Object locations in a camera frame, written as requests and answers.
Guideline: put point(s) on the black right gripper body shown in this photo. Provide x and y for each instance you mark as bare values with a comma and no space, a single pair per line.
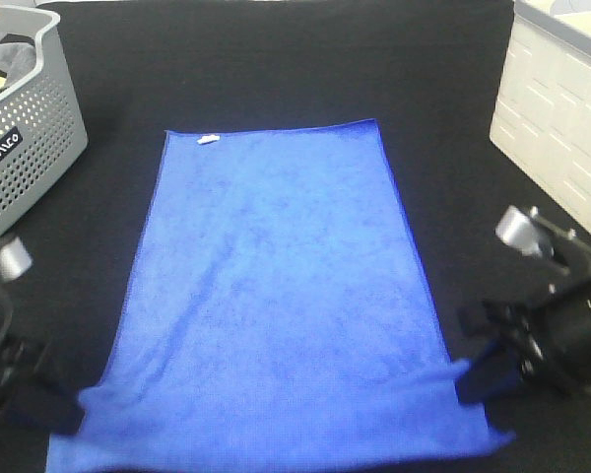
519,353

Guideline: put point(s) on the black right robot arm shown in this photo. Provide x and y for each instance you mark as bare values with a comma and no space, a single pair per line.
544,346

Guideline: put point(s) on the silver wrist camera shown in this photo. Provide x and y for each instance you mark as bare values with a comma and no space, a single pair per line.
15,260
517,230

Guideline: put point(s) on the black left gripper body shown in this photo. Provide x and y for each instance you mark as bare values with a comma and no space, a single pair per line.
19,393

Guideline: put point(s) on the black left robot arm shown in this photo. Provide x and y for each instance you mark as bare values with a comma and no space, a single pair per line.
49,371

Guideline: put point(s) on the grey perforated plastic basket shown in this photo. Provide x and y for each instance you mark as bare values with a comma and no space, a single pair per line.
42,132

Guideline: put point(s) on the blue microfiber towel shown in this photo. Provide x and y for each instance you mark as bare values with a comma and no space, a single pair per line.
277,319

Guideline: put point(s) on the black tablecloth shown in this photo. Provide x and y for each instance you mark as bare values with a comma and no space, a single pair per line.
425,71

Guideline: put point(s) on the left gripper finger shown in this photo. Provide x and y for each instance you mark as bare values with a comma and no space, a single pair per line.
51,408

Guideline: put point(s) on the grey cloth in basket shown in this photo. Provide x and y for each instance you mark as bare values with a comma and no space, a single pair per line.
17,59

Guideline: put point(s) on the white plastic storage crate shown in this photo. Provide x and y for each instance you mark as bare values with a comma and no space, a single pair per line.
542,113

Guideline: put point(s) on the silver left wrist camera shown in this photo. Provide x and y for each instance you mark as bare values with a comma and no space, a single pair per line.
15,260

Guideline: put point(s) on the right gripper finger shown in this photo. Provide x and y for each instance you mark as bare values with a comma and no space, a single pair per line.
493,374
480,319

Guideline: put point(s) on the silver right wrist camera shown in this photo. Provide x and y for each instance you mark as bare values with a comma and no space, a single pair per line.
517,230

